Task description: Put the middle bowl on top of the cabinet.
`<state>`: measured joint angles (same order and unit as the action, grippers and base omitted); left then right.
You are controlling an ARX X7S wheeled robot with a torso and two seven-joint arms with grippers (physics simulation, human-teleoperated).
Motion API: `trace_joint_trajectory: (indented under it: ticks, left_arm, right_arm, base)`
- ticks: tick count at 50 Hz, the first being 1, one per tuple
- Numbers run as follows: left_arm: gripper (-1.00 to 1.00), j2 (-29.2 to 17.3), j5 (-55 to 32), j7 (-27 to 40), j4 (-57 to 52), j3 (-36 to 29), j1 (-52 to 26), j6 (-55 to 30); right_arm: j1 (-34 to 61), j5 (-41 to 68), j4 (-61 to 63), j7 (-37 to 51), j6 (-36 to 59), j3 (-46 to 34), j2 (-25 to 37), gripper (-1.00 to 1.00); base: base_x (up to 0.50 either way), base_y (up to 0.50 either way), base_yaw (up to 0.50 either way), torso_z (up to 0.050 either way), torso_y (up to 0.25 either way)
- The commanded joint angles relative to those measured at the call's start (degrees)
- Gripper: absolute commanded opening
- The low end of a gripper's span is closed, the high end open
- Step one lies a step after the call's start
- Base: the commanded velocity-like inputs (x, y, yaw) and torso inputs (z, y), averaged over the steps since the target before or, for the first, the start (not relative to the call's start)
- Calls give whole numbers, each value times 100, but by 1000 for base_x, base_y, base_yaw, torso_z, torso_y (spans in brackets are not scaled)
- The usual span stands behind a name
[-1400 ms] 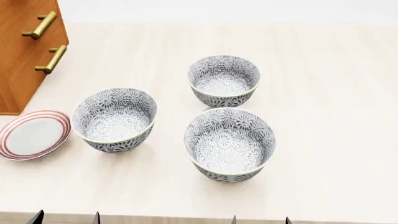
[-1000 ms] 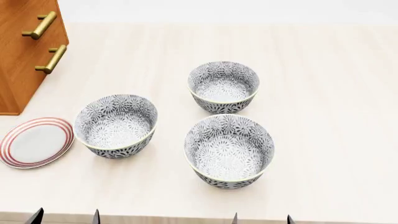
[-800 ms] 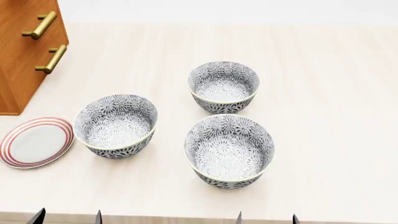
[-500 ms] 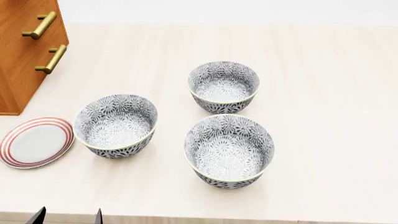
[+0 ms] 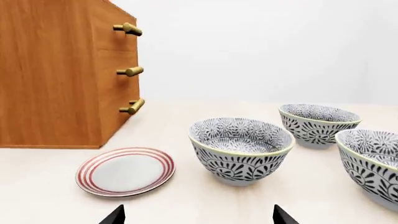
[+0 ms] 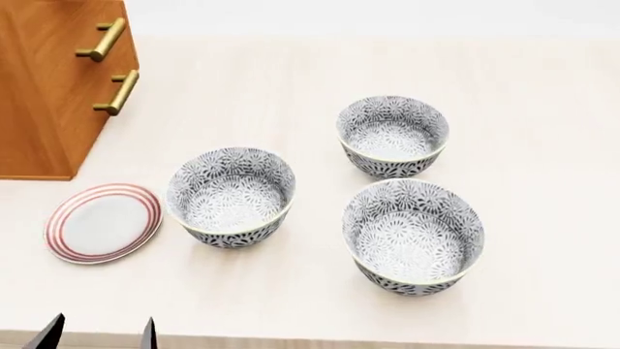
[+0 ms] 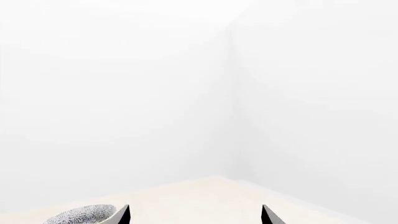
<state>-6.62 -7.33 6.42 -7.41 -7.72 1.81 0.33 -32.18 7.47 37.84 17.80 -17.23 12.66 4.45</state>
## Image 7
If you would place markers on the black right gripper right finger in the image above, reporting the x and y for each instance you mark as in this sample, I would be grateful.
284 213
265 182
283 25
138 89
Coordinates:
270 217

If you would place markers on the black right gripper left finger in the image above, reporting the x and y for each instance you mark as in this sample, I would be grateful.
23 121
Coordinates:
123 216

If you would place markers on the grey patterned bowl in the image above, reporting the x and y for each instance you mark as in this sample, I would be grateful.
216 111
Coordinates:
84 214

